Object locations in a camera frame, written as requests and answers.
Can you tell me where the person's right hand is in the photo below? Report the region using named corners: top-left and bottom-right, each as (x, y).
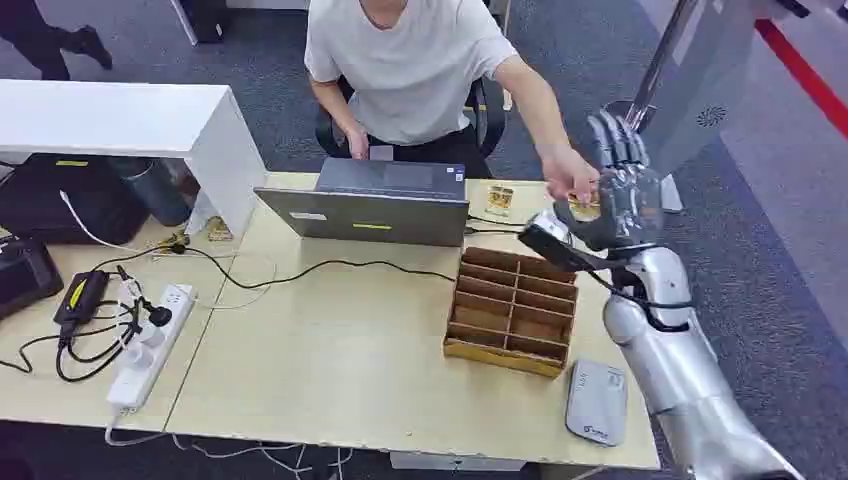
top-left (344, 125), bottom-right (371, 162)

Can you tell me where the walking person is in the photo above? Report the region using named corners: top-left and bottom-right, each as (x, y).
top-left (0, 0), bottom-right (115, 82)

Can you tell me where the flat grey device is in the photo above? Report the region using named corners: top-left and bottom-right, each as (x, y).
top-left (564, 358), bottom-right (629, 448)

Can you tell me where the small yellow black key tag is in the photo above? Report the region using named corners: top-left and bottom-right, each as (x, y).
top-left (157, 230), bottom-right (192, 257)

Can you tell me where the person's left hand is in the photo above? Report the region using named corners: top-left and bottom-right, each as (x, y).
top-left (539, 144), bottom-right (602, 204)

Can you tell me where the black power adapter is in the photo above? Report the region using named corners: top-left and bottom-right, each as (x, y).
top-left (53, 269), bottom-right (111, 327)

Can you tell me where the black plug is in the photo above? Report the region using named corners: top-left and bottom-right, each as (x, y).
top-left (137, 296), bottom-right (174, 329)

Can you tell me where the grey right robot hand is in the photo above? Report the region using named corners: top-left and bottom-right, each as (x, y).
top-left (554, 108), bottom-right (665, 253)

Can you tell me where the white power strip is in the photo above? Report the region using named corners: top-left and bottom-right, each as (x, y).
top-left (105, 283), bottom-right (199, 413)

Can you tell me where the dark waste bin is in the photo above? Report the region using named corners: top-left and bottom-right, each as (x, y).
top-left (107, 156), bottom-right (195, 229)

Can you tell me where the white shelf desk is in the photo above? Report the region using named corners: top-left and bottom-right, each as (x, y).
top-left (0, 78), bottom-right (268, 234)

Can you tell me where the white power strip cable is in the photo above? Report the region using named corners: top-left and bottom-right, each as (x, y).
top-left (103, 413), bottom-right (356, 480)

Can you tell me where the long black power cable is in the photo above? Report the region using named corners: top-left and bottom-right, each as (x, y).
top-left (91, 241), bottom-right (458, 291)

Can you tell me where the wooden card box with slots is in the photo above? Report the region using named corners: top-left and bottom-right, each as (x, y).
top-left (442, 246), bottom-right (580, 380)

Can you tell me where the grey laptop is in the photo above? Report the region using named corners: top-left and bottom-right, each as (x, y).
top-left (254, 156), bottom-right (471, 248)

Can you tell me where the grey standing panel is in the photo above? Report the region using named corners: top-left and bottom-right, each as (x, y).
top-left (604, 0), bottom-right (761, 215)

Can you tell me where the black device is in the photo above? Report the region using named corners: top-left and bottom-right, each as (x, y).
top-left (0, 237), bottom-right (66, 321)

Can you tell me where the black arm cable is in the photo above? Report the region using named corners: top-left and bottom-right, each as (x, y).
top-left (585, 243), bottom-right (694, 335)

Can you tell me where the short black laptop cable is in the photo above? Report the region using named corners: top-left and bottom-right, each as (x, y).
top-left (463, 213), bottom-right (531, 237)

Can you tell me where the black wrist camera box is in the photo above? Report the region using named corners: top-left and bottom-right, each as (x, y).
top-left (517, 210), bottom-right (608, 274)

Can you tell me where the large black case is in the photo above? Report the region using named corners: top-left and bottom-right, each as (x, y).
top-left (0, 153), bottom-right (151, 247)

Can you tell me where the black adapter cable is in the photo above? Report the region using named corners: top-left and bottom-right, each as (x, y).
top-left (0, 298), bottom-right (144, 385)

